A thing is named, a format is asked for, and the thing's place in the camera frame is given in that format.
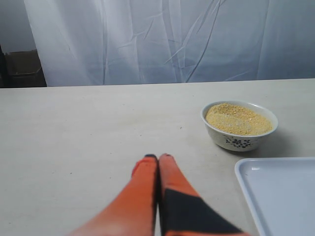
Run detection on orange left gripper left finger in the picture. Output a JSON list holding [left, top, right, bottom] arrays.
[[70, 154, 158, 236]]

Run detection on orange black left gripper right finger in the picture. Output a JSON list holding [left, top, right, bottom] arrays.
[[158, 154, 248, 236]]

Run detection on white bowl of yellow grains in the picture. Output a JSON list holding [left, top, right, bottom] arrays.
[[201, 101, 279, 152]]

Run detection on white rectangular plastic tray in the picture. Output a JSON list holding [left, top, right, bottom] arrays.
[[235, 157, 315, 236]]

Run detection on white backdrop curtain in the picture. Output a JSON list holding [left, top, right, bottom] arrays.
[[0, 0, 315, 87]]

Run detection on brown cardboard box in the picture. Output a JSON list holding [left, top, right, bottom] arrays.
[[5, 50, 43, 77]]

